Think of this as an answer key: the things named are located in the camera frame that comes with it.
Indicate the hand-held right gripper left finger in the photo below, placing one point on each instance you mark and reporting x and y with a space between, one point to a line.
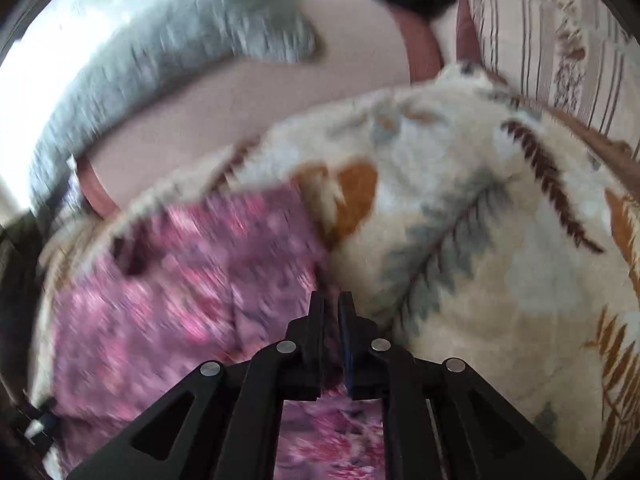
317 335

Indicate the grey quilted cloth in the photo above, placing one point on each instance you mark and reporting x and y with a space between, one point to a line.
150 60

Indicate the leaf print blanket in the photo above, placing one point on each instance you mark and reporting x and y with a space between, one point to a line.
475 285

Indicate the striped floral cushion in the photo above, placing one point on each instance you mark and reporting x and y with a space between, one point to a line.
550 35

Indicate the pink sofa backrest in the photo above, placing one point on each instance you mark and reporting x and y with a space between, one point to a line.
250 110

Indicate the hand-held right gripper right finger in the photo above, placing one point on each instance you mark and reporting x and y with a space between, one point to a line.
346 340

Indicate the purple floral cloth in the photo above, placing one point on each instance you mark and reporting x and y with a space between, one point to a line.
175 285

